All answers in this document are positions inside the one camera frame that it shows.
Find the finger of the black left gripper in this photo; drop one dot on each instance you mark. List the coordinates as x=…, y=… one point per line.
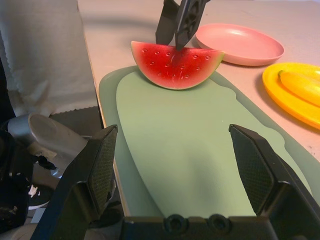
x=166, y=25
x=188, y=22

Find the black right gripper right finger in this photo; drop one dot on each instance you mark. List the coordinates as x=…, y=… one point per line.
x=270, y=180

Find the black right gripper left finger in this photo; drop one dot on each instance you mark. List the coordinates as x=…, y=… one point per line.
x=87, y=180

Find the red watermelon slice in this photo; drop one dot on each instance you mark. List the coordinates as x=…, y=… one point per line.
x=175, y=70

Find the yellow toy banana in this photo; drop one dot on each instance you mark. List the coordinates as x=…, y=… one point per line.
x=305, y=85

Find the pink plastic plate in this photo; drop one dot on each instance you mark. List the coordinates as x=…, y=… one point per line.
x=237, y=42

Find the grey robot right leg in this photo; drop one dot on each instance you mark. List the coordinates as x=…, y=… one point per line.
x=50, y=135

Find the yellow plastic plate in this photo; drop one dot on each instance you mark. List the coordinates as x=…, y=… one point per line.
x=275, y=90

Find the green cutting board mat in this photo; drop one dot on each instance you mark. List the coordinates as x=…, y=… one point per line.
x=187, y=140

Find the white scalloped edge sheet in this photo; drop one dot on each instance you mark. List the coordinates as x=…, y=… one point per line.
x=45, y=50

